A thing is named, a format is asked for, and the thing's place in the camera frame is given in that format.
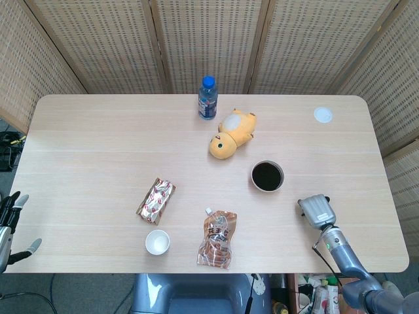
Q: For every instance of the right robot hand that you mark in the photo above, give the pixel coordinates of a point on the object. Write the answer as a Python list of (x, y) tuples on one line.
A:
[(317, 211)]

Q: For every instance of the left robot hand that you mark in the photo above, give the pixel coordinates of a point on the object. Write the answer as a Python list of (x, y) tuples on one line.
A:
[(6, 212)]

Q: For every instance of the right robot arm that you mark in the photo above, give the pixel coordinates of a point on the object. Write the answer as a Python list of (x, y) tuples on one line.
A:
[(347, 258)]

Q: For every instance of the white bowl with dark liquid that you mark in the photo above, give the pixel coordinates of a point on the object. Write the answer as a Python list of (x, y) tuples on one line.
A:
[(266, 176)]

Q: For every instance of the red-brown storage bin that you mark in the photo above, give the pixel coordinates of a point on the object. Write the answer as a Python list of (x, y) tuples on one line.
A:
[(293, 294)]

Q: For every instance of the white carton with red print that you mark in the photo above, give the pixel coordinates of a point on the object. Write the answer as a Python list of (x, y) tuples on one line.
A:
[(327, 299)]

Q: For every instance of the woven folding screen panel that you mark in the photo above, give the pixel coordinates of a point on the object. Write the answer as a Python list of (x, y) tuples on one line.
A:
[(311, 42), (406, 186), (209, 36), (104, 42), (26, 65), (393, 81)]

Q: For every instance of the white round table grommet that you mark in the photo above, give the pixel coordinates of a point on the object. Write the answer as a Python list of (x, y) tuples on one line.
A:
[(323, 115)]

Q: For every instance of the brown peanut butter pouch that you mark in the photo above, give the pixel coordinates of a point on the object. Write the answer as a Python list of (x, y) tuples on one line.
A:
[(216, 242)]

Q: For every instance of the yellow plush toy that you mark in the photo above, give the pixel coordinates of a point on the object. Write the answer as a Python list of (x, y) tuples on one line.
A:
[(240, 127)]

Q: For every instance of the grey robot torso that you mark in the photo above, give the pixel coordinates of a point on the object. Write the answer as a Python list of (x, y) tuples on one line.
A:
[(196, 294)]

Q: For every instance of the gold foil snack packet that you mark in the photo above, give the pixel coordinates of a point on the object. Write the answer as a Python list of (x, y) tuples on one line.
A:
[(156, 202)]

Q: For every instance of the white paper cup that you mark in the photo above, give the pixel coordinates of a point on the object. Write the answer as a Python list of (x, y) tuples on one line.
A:
[(157, 242)]

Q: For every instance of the blue-capped drink bottle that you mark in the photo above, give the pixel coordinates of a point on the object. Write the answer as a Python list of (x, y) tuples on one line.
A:
[(207, 101)]

